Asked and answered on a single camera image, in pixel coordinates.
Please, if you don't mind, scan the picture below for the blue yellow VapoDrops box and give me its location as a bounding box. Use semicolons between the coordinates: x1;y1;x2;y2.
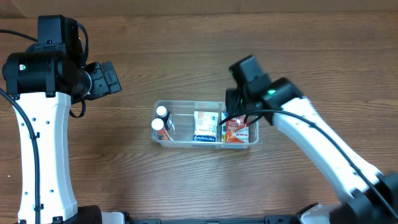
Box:
221;112;228;142

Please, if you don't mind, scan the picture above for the red orange small box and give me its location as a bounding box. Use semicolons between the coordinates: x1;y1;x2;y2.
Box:
226;116;249;143

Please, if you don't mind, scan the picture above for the white blue Hansaplast box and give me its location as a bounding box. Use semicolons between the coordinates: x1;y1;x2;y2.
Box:
193;111;218;142

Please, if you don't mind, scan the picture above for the dark bottle white cap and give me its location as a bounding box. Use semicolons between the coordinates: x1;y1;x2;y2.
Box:
156;106;173;130

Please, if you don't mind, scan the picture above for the orange tube white cap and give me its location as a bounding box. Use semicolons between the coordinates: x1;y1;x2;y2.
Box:
151;118;172;141

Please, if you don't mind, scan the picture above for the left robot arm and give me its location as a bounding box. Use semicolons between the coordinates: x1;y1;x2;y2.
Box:
1;15;127;223

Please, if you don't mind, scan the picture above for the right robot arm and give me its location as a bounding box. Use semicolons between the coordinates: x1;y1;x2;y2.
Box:
223;55;397;224

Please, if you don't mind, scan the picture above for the clear plastic container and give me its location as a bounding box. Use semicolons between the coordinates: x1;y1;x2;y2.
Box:
152;100;259;149

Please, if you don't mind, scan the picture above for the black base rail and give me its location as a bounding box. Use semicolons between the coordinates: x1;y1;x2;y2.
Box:
101;212;300;224

